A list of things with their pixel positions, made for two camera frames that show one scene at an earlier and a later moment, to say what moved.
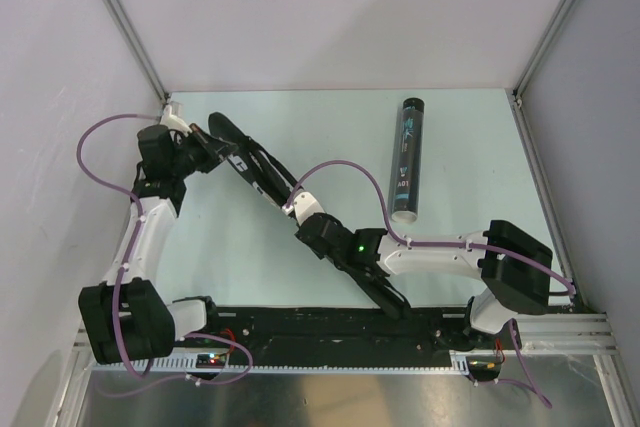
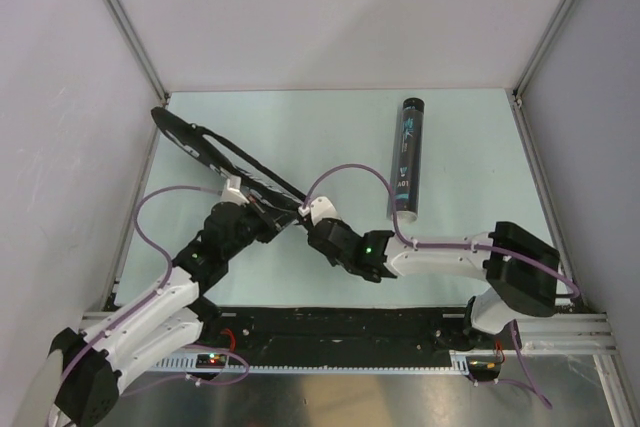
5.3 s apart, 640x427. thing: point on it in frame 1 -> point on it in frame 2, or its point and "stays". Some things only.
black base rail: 379,336 stays
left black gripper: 211,148 -> 270,228
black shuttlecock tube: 408,169 stays
